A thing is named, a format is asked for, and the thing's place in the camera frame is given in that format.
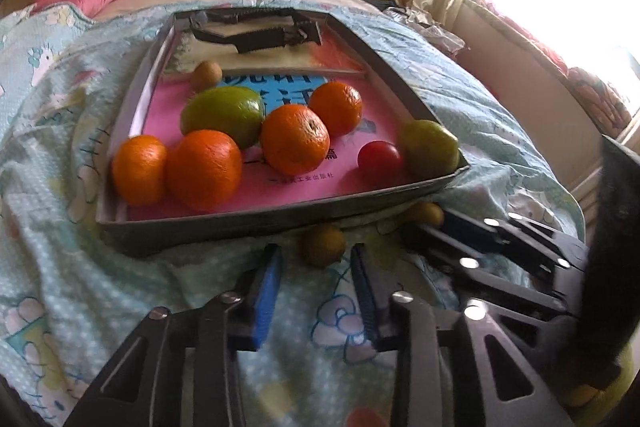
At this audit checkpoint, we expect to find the small green mango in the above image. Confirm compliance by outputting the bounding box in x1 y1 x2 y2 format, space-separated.
397 119 459 179

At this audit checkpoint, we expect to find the red tomato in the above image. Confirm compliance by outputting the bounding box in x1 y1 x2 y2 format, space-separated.
357 141 404 184

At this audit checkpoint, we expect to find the orange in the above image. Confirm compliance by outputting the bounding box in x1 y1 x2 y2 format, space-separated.
111 134 168 207
166 130 243 212
259 104 330 176
308 80 363 138

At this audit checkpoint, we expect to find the large green mango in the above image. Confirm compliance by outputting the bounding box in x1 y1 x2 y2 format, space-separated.
180 86 266 150

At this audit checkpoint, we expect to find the brown kiwi front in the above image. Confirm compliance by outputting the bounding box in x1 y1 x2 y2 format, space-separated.
190 61 224 93

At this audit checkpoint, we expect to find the small brown kiwi right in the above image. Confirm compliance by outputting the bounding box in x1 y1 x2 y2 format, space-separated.
408 202 445 228

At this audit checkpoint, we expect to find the hello kitty blue quilt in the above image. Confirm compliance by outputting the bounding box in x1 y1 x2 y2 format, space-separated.
1 3 585 426

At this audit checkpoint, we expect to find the grey cardboard box tray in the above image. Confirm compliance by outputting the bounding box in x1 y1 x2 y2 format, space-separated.
96 9 468 257

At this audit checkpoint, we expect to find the brown kiwi back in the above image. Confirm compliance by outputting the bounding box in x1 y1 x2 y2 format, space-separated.
299 223 346 268

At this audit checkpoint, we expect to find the pink chinese workbook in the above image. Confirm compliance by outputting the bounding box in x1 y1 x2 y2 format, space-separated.
128 78 410 221

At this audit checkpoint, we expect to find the black gripper part in tray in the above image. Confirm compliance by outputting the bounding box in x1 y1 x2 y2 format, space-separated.
189 8 322 54

